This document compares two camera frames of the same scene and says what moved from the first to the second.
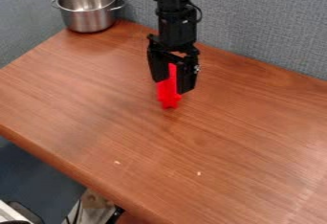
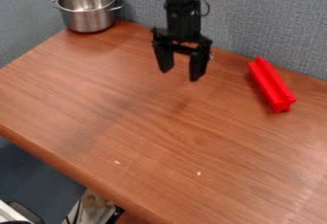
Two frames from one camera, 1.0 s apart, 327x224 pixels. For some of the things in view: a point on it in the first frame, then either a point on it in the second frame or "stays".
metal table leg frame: [94, 210] stays
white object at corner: [15, 212] stays
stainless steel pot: [87, 7] stays
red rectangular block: [166, 89] → [272, 85]
